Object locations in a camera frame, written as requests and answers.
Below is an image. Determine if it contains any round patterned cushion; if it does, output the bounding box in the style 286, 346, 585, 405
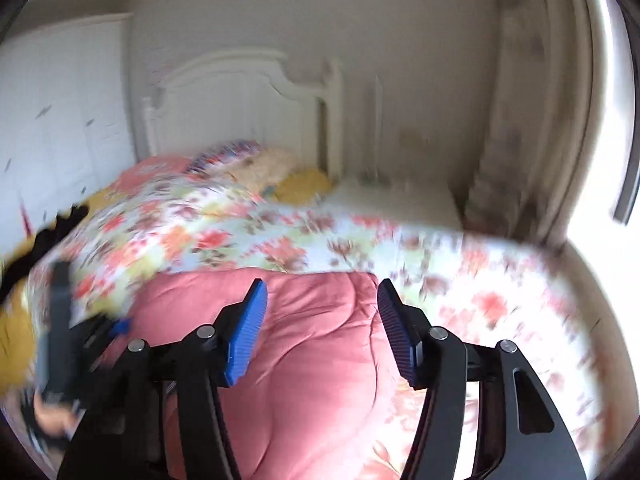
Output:
185, 140, 265, 176

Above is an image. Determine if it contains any black cloth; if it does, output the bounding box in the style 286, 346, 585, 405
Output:
0, 202, 92, 306

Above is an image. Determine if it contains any beige floral pillow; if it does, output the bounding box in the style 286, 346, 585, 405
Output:
227, 147, 301, 196

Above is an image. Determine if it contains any white wooden bed headboard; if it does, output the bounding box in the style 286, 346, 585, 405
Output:
142, 49, 346, 183

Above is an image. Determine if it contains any window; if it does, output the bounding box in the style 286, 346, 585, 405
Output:
565, 0, 640, 261

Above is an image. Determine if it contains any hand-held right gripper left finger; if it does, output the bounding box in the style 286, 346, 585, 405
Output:
57, 279, 268, 480

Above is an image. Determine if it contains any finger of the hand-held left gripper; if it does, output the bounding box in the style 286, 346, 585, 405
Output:
106, 316, 135, 342

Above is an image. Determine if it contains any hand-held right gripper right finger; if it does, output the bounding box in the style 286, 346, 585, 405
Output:
377, 279, 586, 480

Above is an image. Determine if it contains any person's left hand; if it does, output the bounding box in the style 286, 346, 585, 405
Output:
31, 394, 82, 437

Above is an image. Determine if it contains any floral quilt with pink backing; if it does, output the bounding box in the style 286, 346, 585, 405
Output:
30, 154, 623, 480

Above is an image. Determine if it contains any white wardrobe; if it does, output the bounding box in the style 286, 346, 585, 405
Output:
0, 14, 137, 243

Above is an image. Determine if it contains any white bedside table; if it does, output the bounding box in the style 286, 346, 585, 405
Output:
320, 177, 463, 233

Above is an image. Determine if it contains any beige patterned curtain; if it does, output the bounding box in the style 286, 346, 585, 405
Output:
462, 0, 603, 243

